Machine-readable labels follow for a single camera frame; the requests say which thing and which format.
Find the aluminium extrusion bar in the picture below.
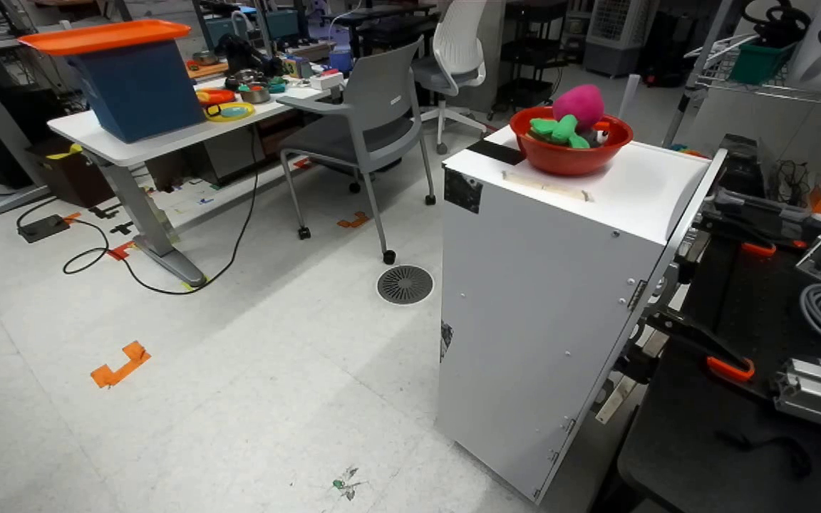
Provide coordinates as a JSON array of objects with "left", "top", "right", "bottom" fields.
[{"left": 770, "top": 353, "right": 821, "bottom": 441}]

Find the small orange floor tape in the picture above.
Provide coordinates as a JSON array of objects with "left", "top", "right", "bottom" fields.
[{"left": 334, "top": 207, "right": 374, "bottom": 230}]

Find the white desk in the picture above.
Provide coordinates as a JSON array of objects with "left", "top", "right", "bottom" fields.
[{"left": 45, "top": 80, "right": 347, "bottom": 290}]

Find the black pegboard table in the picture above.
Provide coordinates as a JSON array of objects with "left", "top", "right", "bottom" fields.
[{"left": 613, "top": 189, "right": 821, "bottom": 513}]

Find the white toy kitchen cabinet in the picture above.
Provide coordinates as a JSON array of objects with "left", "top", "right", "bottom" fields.
[{"left": 434, "top": 122, "right": 729, "bottom": 506}]

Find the grey office chair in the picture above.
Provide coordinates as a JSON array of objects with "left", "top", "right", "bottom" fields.
[{"left": 278, "top": 36, "right": 438, "bottom": 267}]

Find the green bin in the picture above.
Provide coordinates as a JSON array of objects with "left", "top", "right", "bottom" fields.
[{"left": 727, "top": 36, "right": 797, "bottom": 88}]

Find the black floor cable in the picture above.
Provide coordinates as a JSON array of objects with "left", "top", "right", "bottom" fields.
[{"left": 60, "top": 140, "right": 263, "bottom": 300}]

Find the black card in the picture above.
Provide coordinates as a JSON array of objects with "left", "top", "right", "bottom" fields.
[{"left": 464, "top": 137, "right": 528, "bottom": 167}]

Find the red plastic bowl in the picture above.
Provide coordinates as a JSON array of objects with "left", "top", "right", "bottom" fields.
[{"left": 508, "top": 103, "right": 639, "bottom": 179}]

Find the blue storage bin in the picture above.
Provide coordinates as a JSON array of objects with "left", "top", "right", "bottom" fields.
[{"left": 64, "top": 36, "right": 210, "bottom": 146}]

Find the black power brick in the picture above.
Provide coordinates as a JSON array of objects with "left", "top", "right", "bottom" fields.
[{"left": 17, "top": 211, "right": 74, "bottom": 246}]

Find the orange bin lid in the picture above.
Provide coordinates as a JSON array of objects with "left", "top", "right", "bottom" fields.
[{"left": 17, "top": 13, "right": 194, "bottom": 59}]

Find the black clamp orange handle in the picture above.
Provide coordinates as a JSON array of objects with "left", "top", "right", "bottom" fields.
[
  {"left": 700, "top": 184, "right": 780, "bottom": 264},
  {"left": 645, "top": 308, "right": 761, "bottom": 388}
]

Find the white office chair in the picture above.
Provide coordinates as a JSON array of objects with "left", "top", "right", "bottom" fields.
[{"left": 414, "top": 0, "right": 492, "bottom": 153}]

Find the green plush toy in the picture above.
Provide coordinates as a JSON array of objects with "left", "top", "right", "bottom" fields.
[{"left": 528, "top": 110, "right": 593, "bottom": 153}]

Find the black office chair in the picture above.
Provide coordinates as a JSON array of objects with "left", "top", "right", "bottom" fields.
[{"left": 330, "top": 3, "right": 441, "bottom": 59}]

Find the purple fluffy ball toy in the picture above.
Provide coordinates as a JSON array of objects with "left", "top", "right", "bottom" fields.
[{"left": 551, "top": 83, "right": 610, "bottom": 135}]

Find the round floor drain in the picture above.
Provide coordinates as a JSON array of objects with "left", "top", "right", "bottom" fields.
[{"left": 374, "top": 263, "right": 437, "bottom": 308}]

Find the orange bracket-shaped floor tape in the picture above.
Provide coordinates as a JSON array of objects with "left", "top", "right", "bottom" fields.
[{"left": 87, "top": 340, "right": 154, "bottom": 392}]

